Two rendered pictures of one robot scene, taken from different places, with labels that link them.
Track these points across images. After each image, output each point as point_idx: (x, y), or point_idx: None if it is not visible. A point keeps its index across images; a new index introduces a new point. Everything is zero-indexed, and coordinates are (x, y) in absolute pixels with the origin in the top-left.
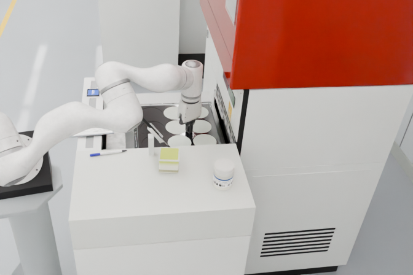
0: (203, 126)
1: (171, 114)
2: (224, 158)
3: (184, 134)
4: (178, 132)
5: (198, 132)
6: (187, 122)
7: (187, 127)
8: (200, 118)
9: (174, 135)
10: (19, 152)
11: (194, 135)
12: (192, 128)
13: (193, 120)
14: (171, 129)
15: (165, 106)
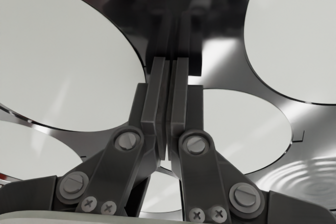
0: (23, 57)
1: (160, 193)
2: None
3: (234, 69)
4: (252, 106)
5: (104, 18)
6: (223, 201)
7: (203, 124)
8: (25, 126)
9: (310, 101)
10: None
11: (171, 5)
12: (151, 87)
13: (111, 193)
14: (261, 144)
15: (151, 217)
